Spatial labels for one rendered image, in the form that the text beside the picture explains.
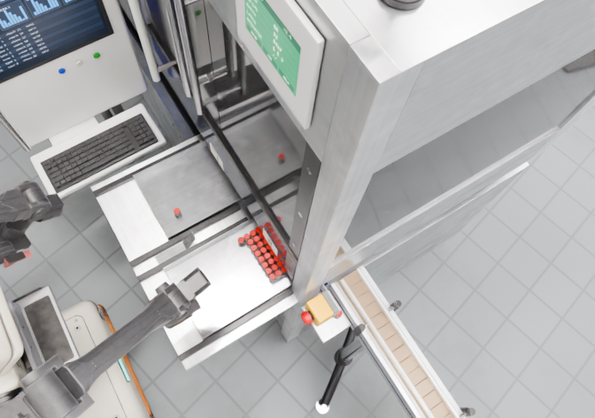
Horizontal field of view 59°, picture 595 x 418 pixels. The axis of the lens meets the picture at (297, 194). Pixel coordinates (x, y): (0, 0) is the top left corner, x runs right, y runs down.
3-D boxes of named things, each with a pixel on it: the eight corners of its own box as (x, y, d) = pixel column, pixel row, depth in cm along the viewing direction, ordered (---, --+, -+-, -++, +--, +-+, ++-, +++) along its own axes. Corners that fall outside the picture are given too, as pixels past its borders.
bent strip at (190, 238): (193, 236, 177) (191, 230, 171) (197, 243, 176) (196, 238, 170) (154, 257, 173) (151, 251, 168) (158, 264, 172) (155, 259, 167)
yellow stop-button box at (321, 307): (323, 294, 164) (326, 289, 157) (336, 314, 162) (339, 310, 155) (303, 307, 162) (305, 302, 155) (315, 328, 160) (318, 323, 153)
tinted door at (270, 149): (223, 135, 155) (204, -18, 101) (302, 258, 142) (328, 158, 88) (221, 135, 155) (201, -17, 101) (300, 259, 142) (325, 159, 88)
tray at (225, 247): (254, 220, 181) (254, 216, 177) (296, 283, 173) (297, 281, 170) (164, 271, 172) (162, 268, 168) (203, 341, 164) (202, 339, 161)
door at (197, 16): (151, 23, 169) (101, -164, 115) (222, 134, 155) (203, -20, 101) (150, 23, 169) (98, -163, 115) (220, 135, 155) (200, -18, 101)
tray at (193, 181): (221, 136, 192) (220, 131, 189) (258, 193, 184) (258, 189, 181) (135, 179, 183) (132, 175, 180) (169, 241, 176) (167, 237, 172)
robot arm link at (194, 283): (153, 290, 122) (176, 319, 122) (193, 258, 125) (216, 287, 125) (155, 290, 133) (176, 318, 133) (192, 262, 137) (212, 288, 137)
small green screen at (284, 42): (243, 32, 90) (238, -74, 71) (311, 127, 84) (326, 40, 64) (236, 34, 90) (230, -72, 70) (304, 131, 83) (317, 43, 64)
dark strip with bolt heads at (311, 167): (287, 265, 163) (309, 138, 90) (295, 278, 161) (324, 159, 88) (283, 267, 162) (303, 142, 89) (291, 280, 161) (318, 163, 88)
